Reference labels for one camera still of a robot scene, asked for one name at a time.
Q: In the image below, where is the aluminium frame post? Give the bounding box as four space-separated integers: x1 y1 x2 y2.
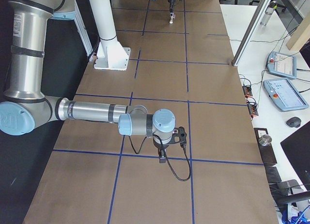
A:
232 0 271 66

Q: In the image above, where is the teach pendant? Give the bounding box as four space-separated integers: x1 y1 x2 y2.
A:
263 78 309 112
266 51 297 79

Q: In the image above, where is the white brass PPR fitting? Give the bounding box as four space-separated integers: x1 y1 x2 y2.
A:
169 12 175 24

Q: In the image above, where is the clear water bottle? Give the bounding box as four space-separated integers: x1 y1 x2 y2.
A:
260 1 277 26

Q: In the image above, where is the white pillar with base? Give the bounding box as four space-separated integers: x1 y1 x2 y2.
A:
89 0 131 71

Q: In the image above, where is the orange black connector board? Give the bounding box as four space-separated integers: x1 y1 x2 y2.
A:
242 85 253 98

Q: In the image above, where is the wooden board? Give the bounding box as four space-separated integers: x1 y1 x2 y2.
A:
286 14 310 51

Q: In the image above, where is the black monitor corner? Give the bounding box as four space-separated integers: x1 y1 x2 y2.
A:
280 123 310 190

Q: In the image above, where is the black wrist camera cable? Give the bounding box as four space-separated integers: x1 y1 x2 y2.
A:
127 134 192 181

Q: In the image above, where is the upper teach pendant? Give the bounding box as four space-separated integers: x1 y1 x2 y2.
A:
266 51 297 79

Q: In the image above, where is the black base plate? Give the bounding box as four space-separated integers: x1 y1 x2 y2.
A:
254 128 277 166

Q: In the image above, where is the small metal cup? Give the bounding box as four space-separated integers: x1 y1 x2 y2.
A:
258 134 272 146

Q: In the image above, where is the black computer mouse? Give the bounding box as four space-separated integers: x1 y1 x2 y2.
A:
286 116 301 128

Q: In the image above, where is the blue bag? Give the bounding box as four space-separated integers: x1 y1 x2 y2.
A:
281 210 310 224

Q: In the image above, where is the lower teach pendant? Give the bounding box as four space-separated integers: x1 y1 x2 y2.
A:
263 78 309 112

